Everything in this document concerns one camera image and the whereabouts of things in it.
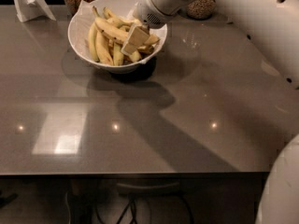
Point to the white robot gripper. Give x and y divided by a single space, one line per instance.
154 7

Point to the large top yellow banana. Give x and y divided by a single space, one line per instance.
118 35

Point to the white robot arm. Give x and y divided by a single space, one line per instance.
273 27

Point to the yellow banana upper right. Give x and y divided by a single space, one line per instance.
131 22

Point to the short yellow banana bottom right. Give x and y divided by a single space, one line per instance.
135 57

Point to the yellow banana upper back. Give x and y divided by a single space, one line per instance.
113 19

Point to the yellow banana centre bottom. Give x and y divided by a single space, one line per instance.
118 57

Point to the white ceramic bowl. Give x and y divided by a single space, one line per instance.
81 22

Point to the yellow banana far left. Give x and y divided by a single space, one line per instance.
91 42

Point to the white paper bowl liner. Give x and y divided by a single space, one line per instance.
97 31

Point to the glass jar of chickpeas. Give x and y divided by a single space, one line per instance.
201 9

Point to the white paper stand left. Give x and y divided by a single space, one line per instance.
30 9

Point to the dark stool under table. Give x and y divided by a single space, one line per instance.
142 201

